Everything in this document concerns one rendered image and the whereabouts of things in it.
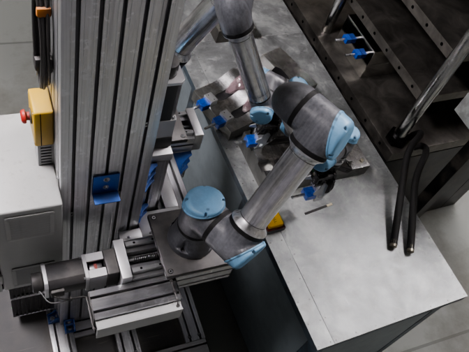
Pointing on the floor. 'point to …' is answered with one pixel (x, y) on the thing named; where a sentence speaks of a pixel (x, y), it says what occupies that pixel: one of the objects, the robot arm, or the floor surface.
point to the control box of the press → (458, 162)
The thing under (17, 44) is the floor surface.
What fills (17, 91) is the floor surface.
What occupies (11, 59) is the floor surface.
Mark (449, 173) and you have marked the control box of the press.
